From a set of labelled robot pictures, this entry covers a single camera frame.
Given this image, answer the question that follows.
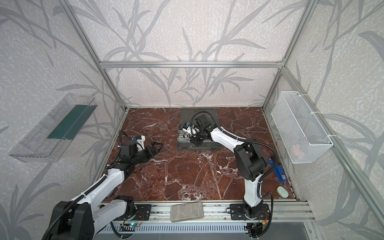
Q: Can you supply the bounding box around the green mat on shelf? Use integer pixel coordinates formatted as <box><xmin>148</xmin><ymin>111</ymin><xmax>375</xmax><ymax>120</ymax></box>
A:
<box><xmin>48</xmin><ymin>105</ymin><xmax>97</xmax><ymax>140</ymax></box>

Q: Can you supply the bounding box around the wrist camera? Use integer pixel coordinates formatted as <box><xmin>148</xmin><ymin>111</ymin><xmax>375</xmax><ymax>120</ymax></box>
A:
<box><xmin>182</xmin><ymin>123</ymin><xmax>199</xmax><ymax>136</ymax></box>
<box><xmin>133</xmin><ymin>136</ymin><xmax>146</xmax><ymax>151</ymax></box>

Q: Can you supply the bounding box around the white wire mesh basket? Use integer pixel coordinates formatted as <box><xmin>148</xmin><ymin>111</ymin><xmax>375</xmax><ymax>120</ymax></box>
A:
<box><xmin>272</xmin><ymin>91</ymin><xmax>334</xmax><ymax>164</ymax></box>

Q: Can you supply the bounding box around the grey stone block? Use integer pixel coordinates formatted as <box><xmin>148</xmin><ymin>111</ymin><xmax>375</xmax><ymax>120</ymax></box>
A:
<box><xmin>170</xmin><ymin>202</ymin><xmax>204</xmax><ymax>223</ymax></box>

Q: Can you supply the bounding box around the white ventilation grille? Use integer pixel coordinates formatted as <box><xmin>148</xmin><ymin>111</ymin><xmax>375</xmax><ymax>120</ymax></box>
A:
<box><xmin>114</xmin><ymin>223</ymin><xmax>246</xmax><ymax>234</ymax></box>

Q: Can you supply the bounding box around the blue stapler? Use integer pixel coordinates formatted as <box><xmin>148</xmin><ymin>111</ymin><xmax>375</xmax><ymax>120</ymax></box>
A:
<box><xmin>268</xmin><ymin>158</ymin><xmax>288</xmax><ymax>183</ymax></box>

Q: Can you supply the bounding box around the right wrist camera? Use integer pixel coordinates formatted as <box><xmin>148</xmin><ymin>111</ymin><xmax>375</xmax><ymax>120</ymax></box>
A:
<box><xmin>182</xmin><ymin>123</ymin><xmax>199</xmax><ymax>136</ymax></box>

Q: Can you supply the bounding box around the clear acrylic wall shelf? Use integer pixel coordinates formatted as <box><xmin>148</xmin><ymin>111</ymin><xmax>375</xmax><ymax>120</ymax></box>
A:
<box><xmin>9</xmin><ymin>94</ymin><xmax>96</xmax><ymax>163</ymax></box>

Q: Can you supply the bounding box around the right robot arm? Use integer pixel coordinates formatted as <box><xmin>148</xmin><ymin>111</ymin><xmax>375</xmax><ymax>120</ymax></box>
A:
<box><xmin>182</xmin><ymin>111</ymin><xmax>280</xmax><ymax>220</ymax></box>

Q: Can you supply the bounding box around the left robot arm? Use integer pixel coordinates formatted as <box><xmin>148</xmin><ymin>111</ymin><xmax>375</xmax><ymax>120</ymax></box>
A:
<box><xmin>42</xmin><ymin>136</ymin><xmax>164</xmax><ymax>240</ymax></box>

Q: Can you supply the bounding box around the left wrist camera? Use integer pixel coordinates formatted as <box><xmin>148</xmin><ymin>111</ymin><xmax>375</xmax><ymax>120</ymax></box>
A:
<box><xmin>133</xmin><ymin>136</ymin><xmax>146</xmax><ymax>151</ymax></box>

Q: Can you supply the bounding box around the pale green soap bar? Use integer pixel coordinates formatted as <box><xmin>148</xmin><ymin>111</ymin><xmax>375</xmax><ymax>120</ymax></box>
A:
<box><xmin>277</xmin><ymin>186</ymin><xmax>289</xmax><ymax>199</ymax></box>

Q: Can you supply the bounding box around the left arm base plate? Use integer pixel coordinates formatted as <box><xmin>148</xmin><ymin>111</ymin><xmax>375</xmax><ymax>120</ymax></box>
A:
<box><xmin>130</xmin><ymin>204</ymin><xmax>152</xmax><ymax>221</ymax></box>

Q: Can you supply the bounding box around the pink object in basket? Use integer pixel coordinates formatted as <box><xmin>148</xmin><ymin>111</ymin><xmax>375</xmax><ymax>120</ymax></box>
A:
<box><xmin>291</xmin><ymin>145</ymin><xmax>305</xmax><ymax>159</ymax></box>

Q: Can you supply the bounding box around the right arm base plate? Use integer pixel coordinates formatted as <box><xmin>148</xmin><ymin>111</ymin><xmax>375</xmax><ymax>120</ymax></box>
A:
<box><xmin>229</xmin><ymin>204</ymin><xmax>271</xmax><ymax>222</ymax></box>

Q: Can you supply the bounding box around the clear compartment organizer box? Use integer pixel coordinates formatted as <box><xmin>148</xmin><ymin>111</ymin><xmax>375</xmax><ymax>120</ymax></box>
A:
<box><xmin>177</xmin><ymin>107</ymin><xmax>223</xmax><ymax>151</ymax></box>

